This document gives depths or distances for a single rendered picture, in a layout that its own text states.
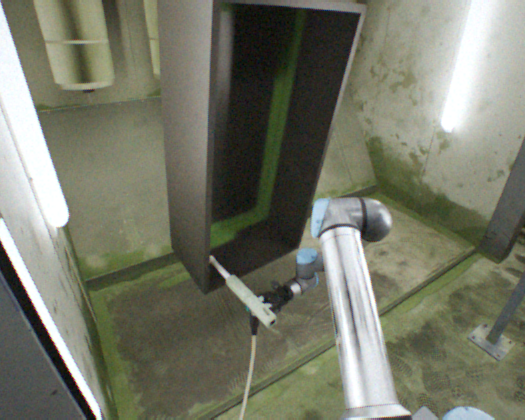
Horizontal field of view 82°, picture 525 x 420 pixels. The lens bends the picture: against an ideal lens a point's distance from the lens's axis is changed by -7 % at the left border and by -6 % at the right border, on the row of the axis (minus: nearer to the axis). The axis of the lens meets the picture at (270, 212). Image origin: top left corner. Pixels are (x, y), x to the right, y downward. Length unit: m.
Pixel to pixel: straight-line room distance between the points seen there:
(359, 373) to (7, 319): 0.68
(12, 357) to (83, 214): 1.60
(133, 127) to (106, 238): 0.79
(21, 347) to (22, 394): 0.13
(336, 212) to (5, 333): 0.78
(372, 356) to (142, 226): 1.85
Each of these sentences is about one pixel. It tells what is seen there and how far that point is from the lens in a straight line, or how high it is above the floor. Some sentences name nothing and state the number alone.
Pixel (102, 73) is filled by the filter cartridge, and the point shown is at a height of 1.33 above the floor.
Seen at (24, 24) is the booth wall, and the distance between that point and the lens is 2.44.
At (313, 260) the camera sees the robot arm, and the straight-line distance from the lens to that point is 1.46.
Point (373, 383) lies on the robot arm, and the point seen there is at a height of 0.93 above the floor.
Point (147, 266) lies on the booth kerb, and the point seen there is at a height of 0.12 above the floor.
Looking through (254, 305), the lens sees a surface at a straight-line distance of 1.36.
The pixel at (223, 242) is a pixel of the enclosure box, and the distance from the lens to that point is 1.78.
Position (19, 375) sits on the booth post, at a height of 0.96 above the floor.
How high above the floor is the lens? 1.55
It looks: 31 degrees down
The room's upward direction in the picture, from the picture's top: 1 degrees clockwise
